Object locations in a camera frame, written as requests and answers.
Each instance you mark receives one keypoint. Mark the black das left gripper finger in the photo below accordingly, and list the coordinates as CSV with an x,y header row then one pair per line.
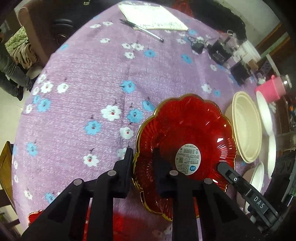
x,y
261,211

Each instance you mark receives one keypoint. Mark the wooden chair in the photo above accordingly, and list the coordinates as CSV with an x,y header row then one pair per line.
x,y
6,176

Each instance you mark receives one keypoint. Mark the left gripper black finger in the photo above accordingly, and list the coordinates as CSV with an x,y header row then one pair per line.
x,y
84,209
201,210

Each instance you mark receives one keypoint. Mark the cream plastic bowl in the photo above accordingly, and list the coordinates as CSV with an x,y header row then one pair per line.
x,y
246,124

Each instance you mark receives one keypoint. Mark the white foam bowl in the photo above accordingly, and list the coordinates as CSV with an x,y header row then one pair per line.
x,y
265,113
271,155
255,177

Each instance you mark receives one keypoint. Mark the black cylindrical jar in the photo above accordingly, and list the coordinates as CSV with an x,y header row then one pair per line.
x,y
240,73

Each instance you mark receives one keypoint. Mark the green patterned blanket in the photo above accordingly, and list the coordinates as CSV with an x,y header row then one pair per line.
x,y
21,49

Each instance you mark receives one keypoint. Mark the pink knit sleeve bottle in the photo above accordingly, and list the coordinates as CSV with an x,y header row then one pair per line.
x,y
273,89

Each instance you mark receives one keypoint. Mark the purple floral tablecloth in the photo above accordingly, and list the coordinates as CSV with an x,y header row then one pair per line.
x,y
96,90

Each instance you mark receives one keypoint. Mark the white plastic tub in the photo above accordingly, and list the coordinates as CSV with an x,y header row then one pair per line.
x,y
247,52

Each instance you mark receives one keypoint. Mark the brown armchair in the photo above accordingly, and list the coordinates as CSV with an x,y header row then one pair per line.
x,y
37,25

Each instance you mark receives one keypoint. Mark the silver black pen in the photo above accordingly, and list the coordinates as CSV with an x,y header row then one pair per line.
x,y
141,29

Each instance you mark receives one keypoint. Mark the small black adapter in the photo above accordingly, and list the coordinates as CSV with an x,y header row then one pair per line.
x,y
197,44

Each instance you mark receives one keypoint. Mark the black motor device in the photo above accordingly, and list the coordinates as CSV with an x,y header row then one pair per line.
x,y
219,52

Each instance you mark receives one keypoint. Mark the white paper notepad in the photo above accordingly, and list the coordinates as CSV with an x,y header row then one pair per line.
x,y
151,17

